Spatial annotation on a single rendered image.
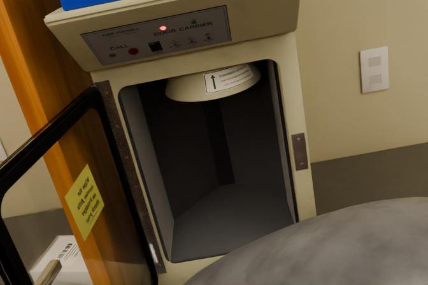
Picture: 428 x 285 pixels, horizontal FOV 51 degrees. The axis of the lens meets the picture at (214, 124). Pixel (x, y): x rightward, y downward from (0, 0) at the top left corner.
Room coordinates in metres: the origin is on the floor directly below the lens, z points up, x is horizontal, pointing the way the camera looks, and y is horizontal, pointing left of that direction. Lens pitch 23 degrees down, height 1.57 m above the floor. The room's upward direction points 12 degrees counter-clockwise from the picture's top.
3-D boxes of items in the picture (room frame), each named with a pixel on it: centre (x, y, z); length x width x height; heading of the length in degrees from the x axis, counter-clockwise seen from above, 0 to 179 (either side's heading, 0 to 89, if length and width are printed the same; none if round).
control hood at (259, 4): (0.62, 0.02, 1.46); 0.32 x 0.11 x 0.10; 87
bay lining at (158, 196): (0.80, 0.00, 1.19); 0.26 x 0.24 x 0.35; 87
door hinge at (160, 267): (0.67, 0.16, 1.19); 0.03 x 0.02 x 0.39; 87
